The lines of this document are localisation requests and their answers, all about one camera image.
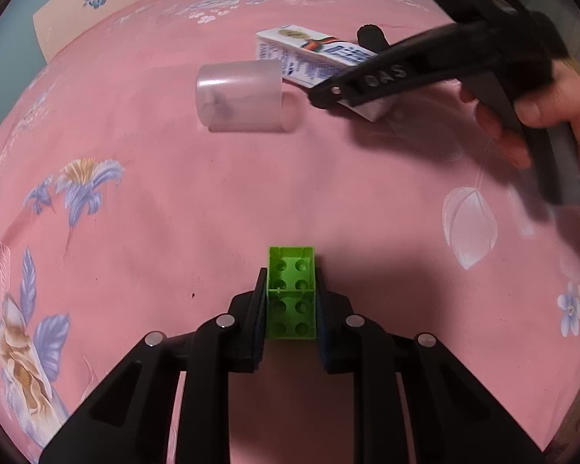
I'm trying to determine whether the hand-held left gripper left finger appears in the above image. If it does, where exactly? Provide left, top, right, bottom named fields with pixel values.
left=39, top=267, right=269, bottom=464

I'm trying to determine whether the white toothpaste box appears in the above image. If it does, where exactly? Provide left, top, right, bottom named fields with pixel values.
left=254, top=24, right=399, bottom=123

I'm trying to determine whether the green toy block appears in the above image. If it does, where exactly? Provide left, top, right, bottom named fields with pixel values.
left=266, top=246, right=318, bottom=340

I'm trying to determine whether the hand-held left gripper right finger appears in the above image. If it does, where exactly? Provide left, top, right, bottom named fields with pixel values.
left=314, top=267, right=547, bottom=464

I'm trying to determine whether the translucent plastic cup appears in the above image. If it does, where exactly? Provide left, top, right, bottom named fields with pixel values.
left=194, top=59, right=285, bottom=133

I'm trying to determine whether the black cylindrical object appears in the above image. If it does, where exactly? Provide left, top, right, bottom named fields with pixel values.
left=357, top=24, right=387, bottom=54

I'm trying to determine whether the pink floral blanket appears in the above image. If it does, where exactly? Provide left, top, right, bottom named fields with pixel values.
left=0, top=0, right=580, bottom=464

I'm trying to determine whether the person's right hand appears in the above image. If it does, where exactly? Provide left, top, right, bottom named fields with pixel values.
left=459, top=60, right=580, bottom=179

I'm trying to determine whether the cream bed headboard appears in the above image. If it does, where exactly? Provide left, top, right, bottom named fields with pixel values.
left=31, top=0, right=233, bottom=63

